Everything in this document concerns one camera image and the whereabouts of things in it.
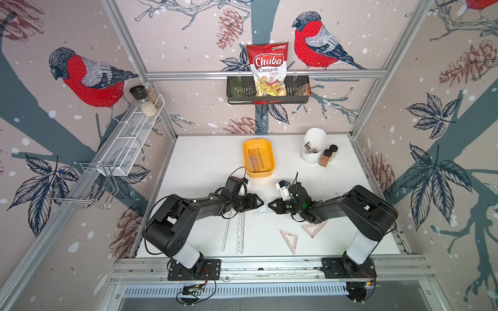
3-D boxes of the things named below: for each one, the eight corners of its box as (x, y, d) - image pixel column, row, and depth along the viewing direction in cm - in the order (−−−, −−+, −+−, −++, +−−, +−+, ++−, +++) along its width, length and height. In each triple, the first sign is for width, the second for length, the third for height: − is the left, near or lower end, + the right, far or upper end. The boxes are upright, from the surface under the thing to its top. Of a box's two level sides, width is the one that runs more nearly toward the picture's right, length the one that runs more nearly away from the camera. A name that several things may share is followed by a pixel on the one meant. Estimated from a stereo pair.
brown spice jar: (319, 167, 107) (324, 156, 100) (318, 160, 110) (322, 149, 103) (328, 166, 107) (333, 156, 100) (326, 160, 110) (331, 149, 103)
